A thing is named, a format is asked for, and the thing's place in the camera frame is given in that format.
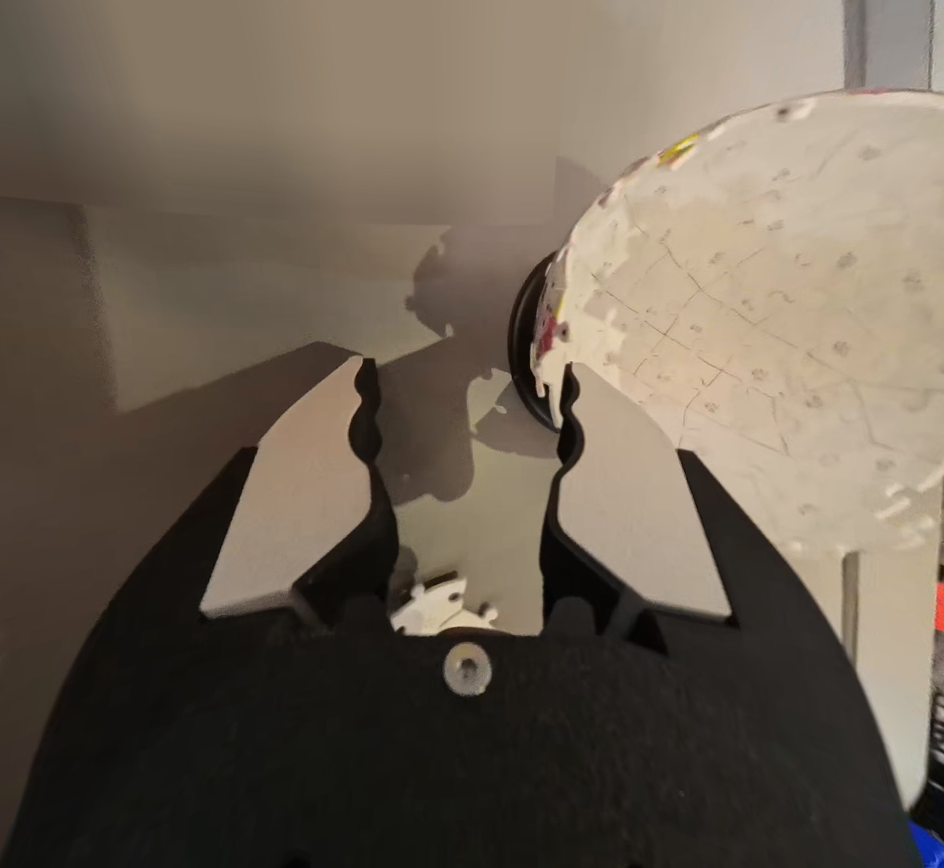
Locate round black ball stand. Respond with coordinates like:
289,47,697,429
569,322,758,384
507,252,570,434

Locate colourful puzzle ball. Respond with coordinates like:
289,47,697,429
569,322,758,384
530,90,944,559

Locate joined white puzzle pieces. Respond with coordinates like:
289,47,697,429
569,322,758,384
389,571,500,636

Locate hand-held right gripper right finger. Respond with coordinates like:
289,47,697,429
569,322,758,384
540,362,733,637

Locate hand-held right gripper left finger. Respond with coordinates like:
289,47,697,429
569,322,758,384
199,355,400,623

